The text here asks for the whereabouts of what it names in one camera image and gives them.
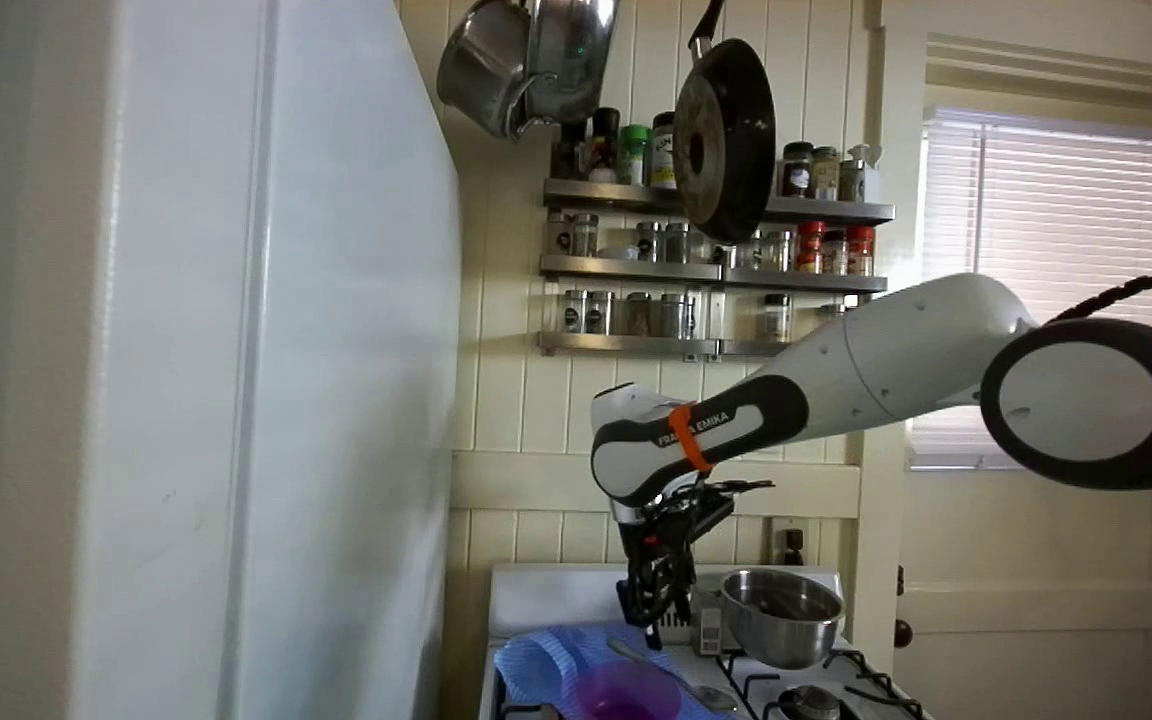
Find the yellow label spice jar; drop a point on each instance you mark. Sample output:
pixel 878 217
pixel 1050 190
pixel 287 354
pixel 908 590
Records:
pixel 660 155

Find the green spice jar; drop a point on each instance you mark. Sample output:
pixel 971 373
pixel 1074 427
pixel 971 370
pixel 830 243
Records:
pixel 634 155

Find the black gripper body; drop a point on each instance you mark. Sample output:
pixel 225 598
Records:
pixel 665 541

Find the steel cooking pot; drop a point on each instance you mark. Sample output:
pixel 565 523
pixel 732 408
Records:
pixel 782 624

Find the long black burner grate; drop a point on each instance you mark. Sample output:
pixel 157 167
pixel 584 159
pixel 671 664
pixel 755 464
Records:
pixel 859 683

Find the grey spice jar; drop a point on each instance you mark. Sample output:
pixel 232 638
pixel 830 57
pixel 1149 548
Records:
pixel 854 173

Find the white gas stove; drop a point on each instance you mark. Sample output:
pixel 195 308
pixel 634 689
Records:
pixel 562 593

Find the cream panel door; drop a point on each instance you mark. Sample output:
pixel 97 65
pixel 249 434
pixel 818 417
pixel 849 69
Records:
pixel 1042 600

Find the small grey shaker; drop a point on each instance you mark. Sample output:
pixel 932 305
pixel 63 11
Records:
pixel 710 635

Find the black hanging frying pan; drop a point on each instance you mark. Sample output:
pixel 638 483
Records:
pixel 725 144

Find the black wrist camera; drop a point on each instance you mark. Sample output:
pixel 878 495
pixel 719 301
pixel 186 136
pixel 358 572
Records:
pixel 731 488

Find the dark spice jar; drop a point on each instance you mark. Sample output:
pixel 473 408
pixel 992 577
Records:
pixel 799 168

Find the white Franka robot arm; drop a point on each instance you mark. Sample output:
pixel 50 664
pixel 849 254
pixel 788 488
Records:
pixel 896 354

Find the black wall plug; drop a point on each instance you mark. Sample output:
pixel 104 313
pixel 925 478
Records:
pixel 788 546

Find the short black burner grate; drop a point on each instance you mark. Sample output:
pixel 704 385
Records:
pixel 523 712

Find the black door lock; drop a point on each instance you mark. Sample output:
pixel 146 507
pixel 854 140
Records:
pixel 902 635

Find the blue plastic cloth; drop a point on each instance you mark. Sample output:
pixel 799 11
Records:
pixel 539 664

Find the black cap spice jar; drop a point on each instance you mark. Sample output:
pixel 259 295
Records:
pixel 607 144

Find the pale spice jar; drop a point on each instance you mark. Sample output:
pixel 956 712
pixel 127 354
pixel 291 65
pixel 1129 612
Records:
pixel 827 173

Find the metal wall spice rack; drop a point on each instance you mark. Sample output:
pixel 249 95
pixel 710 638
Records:
pixel 629 269

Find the white window blind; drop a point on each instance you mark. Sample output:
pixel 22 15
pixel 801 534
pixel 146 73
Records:
pixel 1070 202

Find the red cap spice jar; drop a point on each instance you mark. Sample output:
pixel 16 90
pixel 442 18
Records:
pixel 862 251
pixel 809 251

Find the white refrigerator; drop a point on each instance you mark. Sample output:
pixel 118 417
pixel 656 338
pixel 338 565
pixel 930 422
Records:
pixel 189 361

